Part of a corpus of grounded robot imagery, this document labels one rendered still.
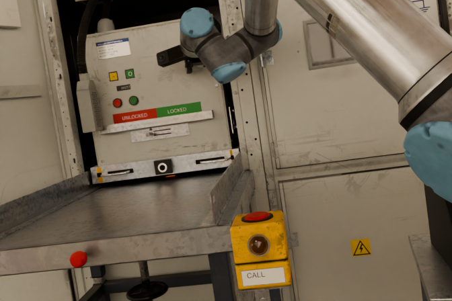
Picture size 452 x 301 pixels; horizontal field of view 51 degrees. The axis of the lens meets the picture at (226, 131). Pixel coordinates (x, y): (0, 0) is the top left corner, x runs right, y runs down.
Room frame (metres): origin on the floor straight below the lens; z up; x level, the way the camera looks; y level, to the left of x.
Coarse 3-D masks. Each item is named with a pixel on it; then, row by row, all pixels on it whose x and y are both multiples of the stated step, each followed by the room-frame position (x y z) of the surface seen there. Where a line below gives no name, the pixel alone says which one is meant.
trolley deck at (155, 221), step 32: (96, 192) 1.61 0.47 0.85; (128, 192) 1.51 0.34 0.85; (160, 192) 1.42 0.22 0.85; (192, 192) 1.34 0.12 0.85; (32, 224) 1.21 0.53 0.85; (64, 224) 1.15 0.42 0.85; (96, 224) 1.10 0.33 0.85; (128, 224) 1.05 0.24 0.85; (160, 224) 1.01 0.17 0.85; (192, 224) 0.97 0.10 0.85; (224, 224) 0.93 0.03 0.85; (0, 256) 0.99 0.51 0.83; (32, 256) 0.98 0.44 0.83; (64, 256) 0.97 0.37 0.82; (96, 256) 0.96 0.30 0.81; (128, 256) 0.95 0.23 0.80; (160, 256) 0.95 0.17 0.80
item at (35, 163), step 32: (0, 0) 1.55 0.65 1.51; (32, 0) 1.68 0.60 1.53; (0, 32) 1.56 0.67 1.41; (32, 32) 1.66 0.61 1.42; (0, 64) 1.54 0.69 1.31; (32, 64) 1.64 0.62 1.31; (0, 96) 1.51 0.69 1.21; (32, 96) 1.61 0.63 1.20; (0, 128) 1.51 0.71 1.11; (32, 128) 1.61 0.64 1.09; (0, 160) 1.50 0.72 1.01; (32, 160) 1.59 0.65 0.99; (64, 160) 1.67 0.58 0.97; (0, 192) 1.48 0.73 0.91
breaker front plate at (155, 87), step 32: (128, 32) 1.69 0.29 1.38; (160, 32) 1.67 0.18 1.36; (96, 64) 1.70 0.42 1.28; (128, 64) 1.69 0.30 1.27; (128, 96) 1.69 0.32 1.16; (160, 96) 1.68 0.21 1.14; (192, 96) 1.66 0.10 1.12; (160, 128) 1.68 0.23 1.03; (192, 128) 1.66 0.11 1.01; (224, 128) 1.65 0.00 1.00; (128, 160) 1.69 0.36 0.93
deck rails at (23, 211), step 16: (240, 160) 1.56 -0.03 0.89; (80, 176) 1.62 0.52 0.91; (224, 176) 1.15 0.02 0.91; (240, 176) 1.48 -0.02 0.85; (32, 192) 1.32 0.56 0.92; (48, 192) 1.40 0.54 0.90; (64, 192) 1.49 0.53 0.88; (80, 192) 1.60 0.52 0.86; (224, 192) 1.11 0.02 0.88; (0, 208) 1.16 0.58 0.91; (16, 208) 1.23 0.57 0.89; (32, 208) 1.30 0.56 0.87; (48, 208) 1.38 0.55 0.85; (224, 208) 1.06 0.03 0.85; (0, 224) 1.15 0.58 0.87; (16, 224) 1.21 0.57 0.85; (208, 224) 0.93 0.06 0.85
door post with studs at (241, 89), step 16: (224, 0) 1.61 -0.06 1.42; (224, 16) 1.61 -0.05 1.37; (240, 16) 1.60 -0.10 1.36; (224, 32) 1.61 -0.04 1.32; (240, 80) 1.60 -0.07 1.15; (240, 96) 1.60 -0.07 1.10; (240, 112) 1.61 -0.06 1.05; (240, 128) 1.61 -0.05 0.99; (256, 128) 1.60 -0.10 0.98; (240, 144) 1.61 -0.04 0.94; (256, 144) 1.60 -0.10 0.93; (256, 160) 1.60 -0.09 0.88; (256, 176) 1.60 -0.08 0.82; (256, 192) 1.60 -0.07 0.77
